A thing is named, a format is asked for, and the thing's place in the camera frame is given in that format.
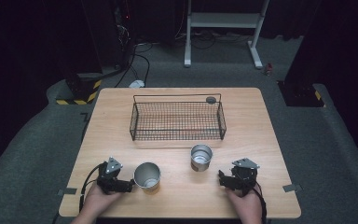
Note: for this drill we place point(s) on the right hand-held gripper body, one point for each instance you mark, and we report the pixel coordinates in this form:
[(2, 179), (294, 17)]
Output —
[(245, 179)]

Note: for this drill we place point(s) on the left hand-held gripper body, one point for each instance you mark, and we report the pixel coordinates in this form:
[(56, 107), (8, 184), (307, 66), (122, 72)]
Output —
[(107, 182)]

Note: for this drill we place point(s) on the silver metal cup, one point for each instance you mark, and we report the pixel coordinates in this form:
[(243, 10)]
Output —
[(147, 177), (201, 157)]

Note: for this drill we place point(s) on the person's left hand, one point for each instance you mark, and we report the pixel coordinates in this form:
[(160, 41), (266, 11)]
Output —
[(94, 202)]

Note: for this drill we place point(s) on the person's right hand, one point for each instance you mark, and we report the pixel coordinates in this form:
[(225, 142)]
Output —
[(248, 208)]

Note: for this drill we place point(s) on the grey tape piece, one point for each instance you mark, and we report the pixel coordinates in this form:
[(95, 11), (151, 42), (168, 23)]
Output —
[(67, 191), (291, 188)]

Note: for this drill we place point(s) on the round grey basket tag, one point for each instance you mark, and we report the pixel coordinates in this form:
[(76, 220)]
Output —
[(211, 100)]

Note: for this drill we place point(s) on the black yellow striped stand base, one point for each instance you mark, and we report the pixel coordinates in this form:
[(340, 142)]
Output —
[(301, 95), (80, 90)]

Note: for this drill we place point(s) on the white power adapter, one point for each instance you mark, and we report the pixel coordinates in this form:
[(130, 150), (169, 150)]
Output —
[(137, 83)]

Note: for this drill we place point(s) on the small red object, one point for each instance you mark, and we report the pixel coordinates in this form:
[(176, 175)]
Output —
[(268, 69)]

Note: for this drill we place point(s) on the dark equipment rack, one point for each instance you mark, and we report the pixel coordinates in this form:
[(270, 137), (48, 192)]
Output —
[(122, 31)]

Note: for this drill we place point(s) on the white metal stand frame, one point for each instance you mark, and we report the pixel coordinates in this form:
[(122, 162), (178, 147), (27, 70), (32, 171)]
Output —
[(223, 20)]

